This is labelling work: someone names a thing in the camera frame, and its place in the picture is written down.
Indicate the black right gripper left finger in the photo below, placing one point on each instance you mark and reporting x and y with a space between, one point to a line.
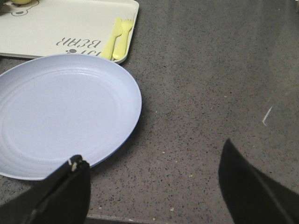
61 198

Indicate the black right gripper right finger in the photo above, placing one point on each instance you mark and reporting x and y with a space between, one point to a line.
250 195

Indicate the light blue plate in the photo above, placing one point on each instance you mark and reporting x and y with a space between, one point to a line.
55 107

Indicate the cream rectangular tray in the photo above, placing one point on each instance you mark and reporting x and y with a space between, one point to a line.
48 27

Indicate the yellow plastic knife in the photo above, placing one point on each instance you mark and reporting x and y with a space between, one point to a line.
109 47

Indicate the yellow plastic fork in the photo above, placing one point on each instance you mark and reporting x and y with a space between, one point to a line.
121 48

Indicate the yellow lemon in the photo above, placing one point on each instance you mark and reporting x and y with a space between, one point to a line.
21 2

